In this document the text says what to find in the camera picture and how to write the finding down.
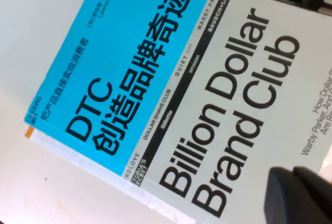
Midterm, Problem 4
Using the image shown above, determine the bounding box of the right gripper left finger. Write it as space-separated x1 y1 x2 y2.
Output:
264 166 332 224

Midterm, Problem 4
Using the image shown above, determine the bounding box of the grey and blue book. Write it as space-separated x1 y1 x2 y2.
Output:
24 0 332 224

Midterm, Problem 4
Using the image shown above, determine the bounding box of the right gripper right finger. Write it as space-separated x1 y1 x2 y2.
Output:
294 166 332 209

